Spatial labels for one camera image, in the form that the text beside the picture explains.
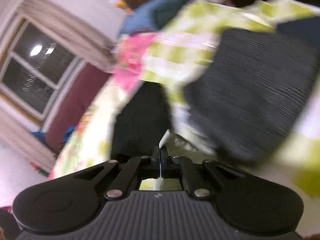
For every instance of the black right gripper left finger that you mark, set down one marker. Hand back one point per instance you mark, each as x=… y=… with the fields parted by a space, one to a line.
x=113 y=180

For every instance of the window with white frame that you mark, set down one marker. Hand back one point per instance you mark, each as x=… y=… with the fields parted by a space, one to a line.
x=35 y=69

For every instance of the green checkered bed sheet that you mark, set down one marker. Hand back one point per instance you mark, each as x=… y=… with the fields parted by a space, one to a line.
x=179 y=54

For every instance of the light green pants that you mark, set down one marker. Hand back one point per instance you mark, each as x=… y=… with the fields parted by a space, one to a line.
x=171 y=146

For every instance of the black folded garment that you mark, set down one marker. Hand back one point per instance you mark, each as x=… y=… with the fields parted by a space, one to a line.
x=141 y=124

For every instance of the blue pillow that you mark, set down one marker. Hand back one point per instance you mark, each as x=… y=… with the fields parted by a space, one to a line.
x=152 y=16

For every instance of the dark grey folded pants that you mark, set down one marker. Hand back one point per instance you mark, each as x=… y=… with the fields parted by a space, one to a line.
x=247 y=101

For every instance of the beige curtain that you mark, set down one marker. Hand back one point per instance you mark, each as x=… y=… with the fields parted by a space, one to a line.
x=77 y=36
x=22 y=141

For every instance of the pink floral blanket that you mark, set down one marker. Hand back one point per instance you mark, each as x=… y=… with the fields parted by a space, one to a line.
x=129 y=63

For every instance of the beige left curtain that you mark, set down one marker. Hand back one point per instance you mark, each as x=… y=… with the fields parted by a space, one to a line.
x=22 y=141

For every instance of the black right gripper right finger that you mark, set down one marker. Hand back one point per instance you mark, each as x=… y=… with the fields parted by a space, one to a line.
x=204 y=180

